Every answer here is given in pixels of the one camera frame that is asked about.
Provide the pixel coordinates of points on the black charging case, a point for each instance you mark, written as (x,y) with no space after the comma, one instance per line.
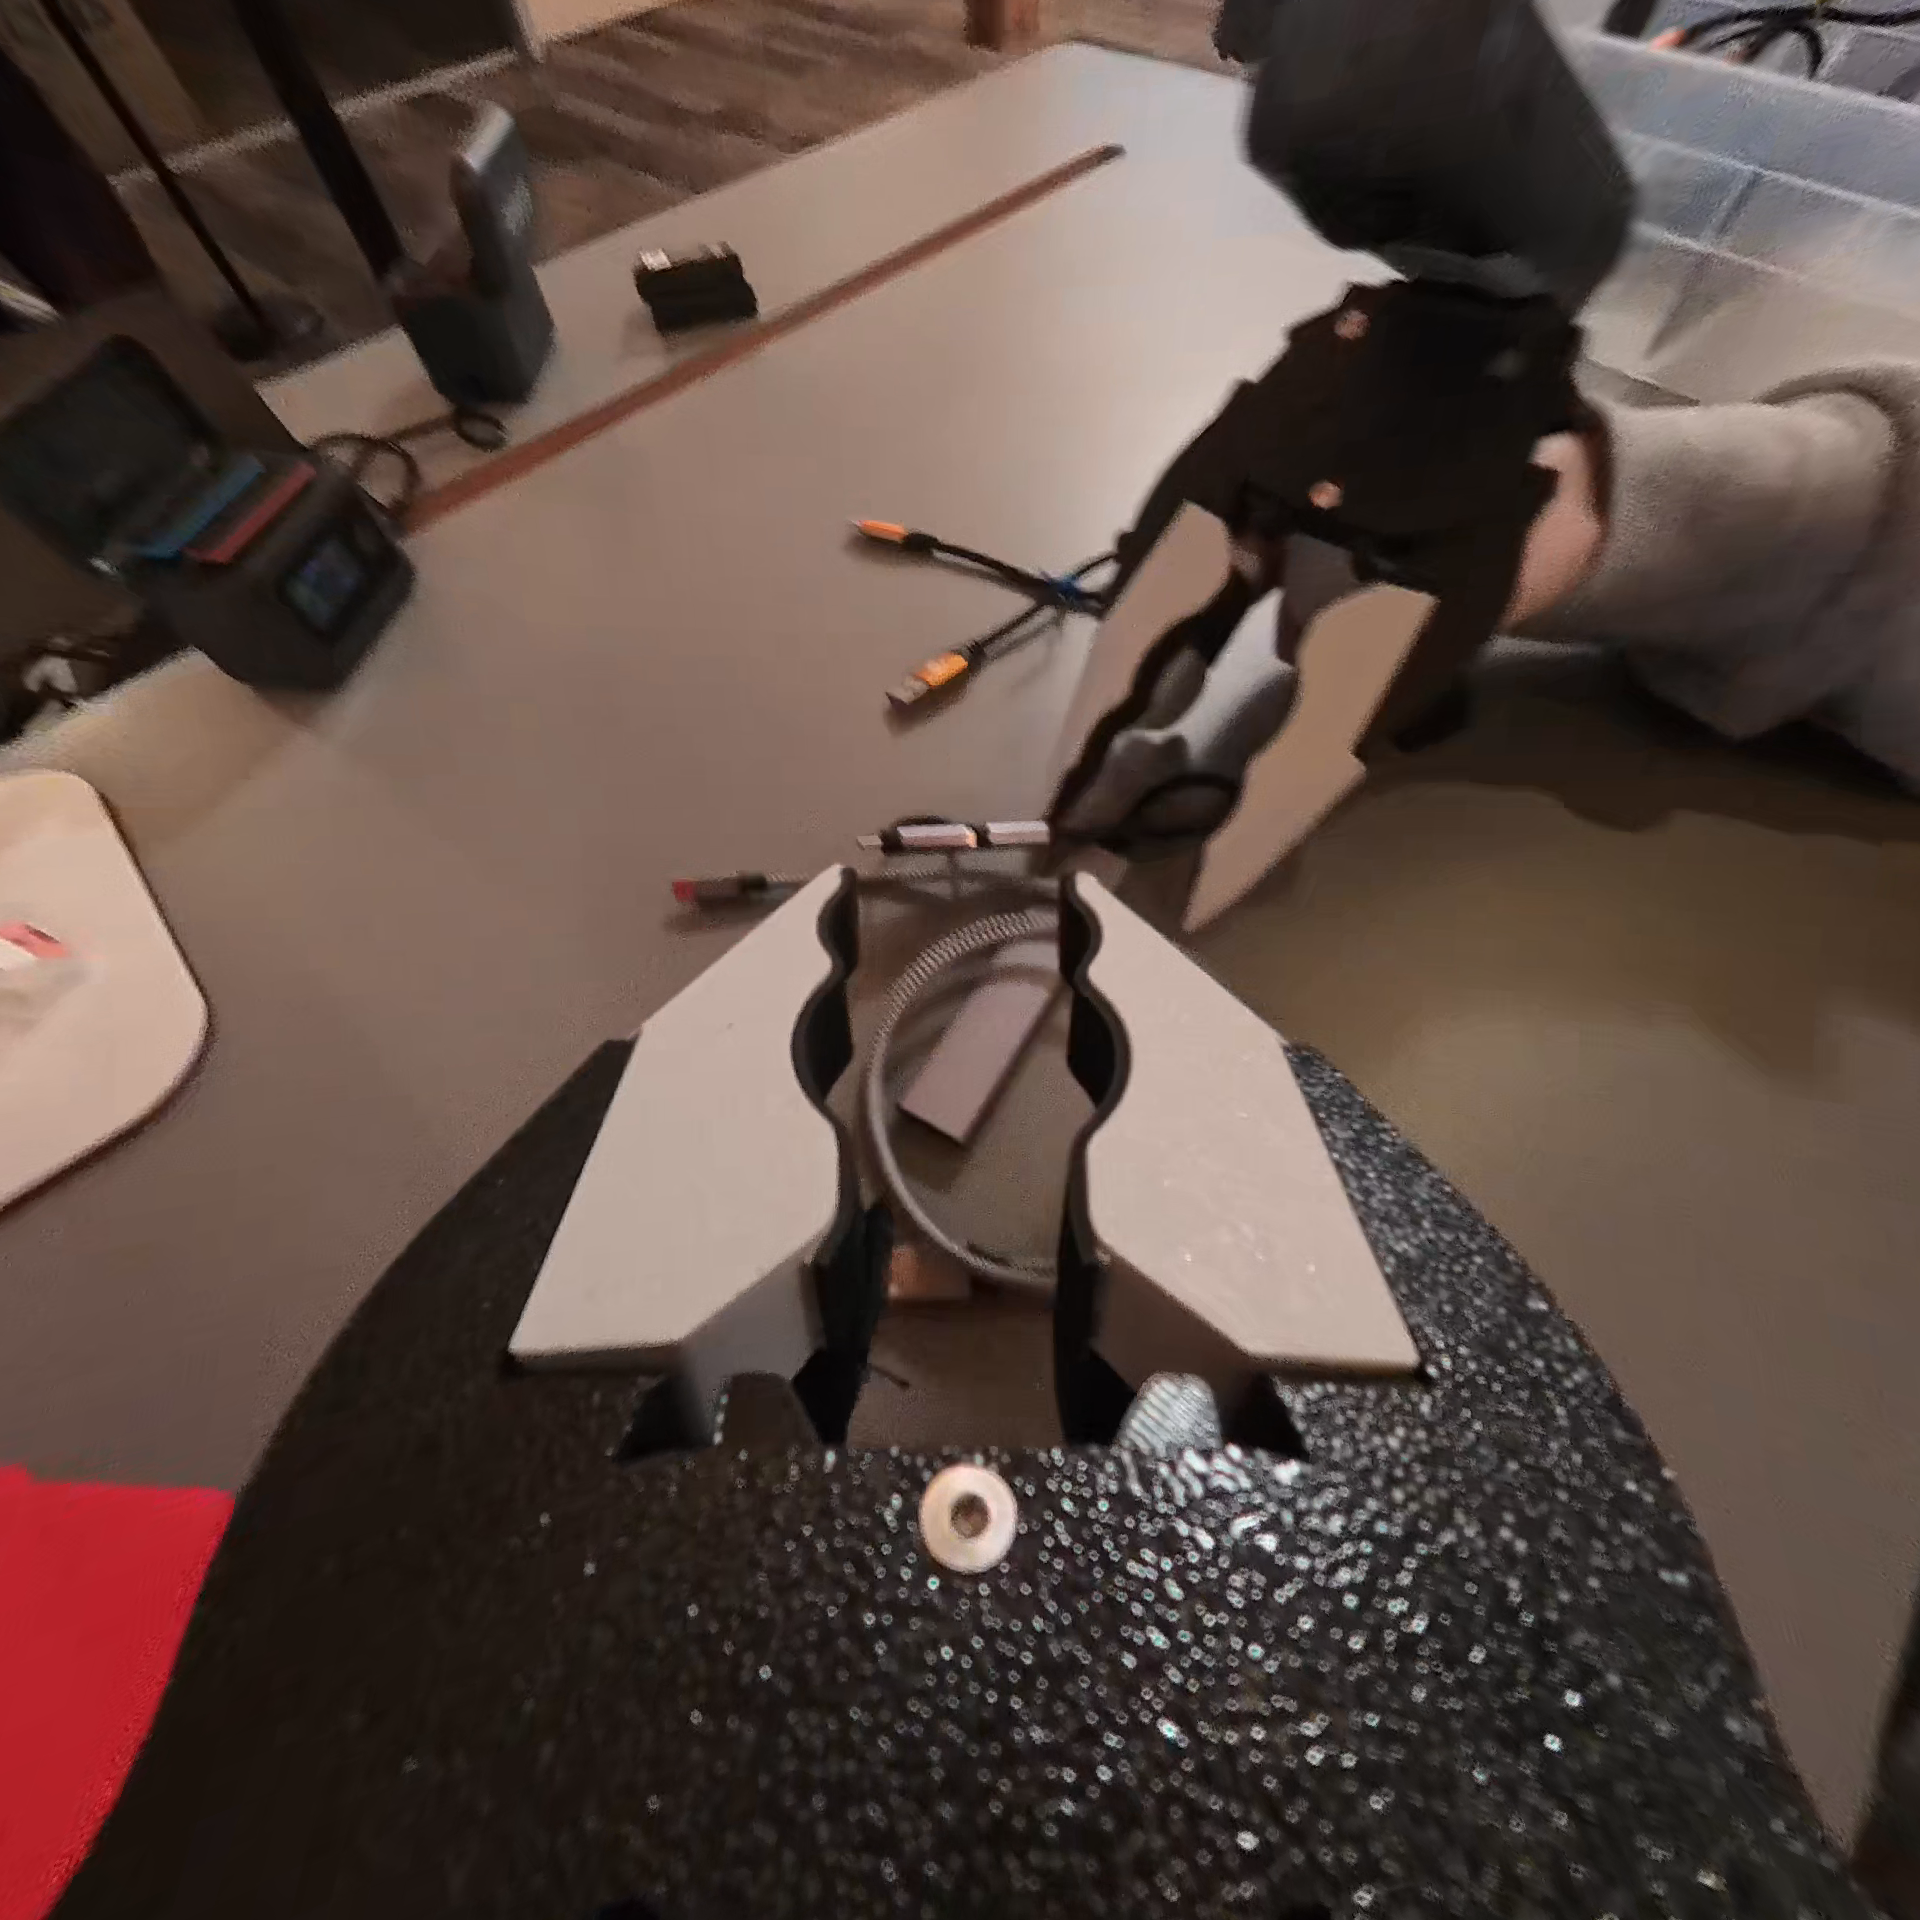
(494,299)

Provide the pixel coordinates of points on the clear plastic container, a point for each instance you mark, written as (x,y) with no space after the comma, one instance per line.
(1770,182)

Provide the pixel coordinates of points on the person's right forearm grey sleeve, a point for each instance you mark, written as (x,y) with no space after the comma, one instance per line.
(1770,556)

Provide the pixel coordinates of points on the black stand pole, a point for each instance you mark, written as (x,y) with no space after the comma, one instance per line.
(323,150)

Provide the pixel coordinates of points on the small clear case pink label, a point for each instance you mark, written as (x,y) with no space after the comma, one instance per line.
(31,961)

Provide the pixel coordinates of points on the person's right hand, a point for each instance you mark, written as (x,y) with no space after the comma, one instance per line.
(1568,523)

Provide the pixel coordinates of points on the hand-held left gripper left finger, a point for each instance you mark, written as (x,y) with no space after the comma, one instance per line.
(706,1185)

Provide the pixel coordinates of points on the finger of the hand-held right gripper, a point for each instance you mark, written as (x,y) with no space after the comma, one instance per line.
(1319,750)
(1141,616)

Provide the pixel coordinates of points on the black charger with screen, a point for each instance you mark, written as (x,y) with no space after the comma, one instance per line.
(285,585)

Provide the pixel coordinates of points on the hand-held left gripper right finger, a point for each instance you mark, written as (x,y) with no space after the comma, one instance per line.
(1231,1200)

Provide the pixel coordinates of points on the red flat sheet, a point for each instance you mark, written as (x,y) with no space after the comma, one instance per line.
(91,1680)

